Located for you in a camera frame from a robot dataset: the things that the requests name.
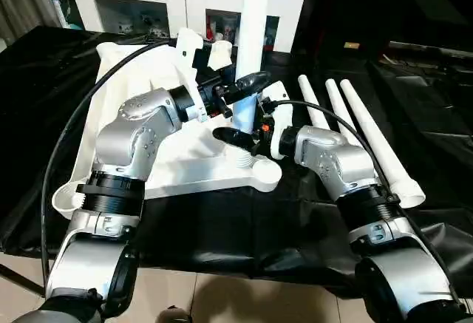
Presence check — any white plastic table top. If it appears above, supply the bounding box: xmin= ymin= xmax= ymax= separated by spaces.
xmin=50 ymin=29 xmax=283 ymax=217

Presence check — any white plastic table leg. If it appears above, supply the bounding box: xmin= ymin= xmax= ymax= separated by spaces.
xmin=339 ymin=79 xmax=428 ymax=209
xmin=297 ymin=74 xmax=332 ymax=132
xmin=325 ymin=79 xmax=370 ymax=155
xmin=231 ymin=0 xmax=276 ymax=169

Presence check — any black mat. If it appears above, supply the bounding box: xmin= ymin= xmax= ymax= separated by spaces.
xmin=0 ymin=26 xmax=473 ymax=294

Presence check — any grey curtain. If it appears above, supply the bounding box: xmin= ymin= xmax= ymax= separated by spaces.
xmin=0 ymin=0 xmax=69 ymax=44

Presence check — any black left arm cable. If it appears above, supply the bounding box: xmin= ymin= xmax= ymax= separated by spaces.
xmin=40 ymin=38 xmax=180 ymax=281

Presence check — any black metal rail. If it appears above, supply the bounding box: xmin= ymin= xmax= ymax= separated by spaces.
xmin=387 ymin=40 xmax=473 ymax=62

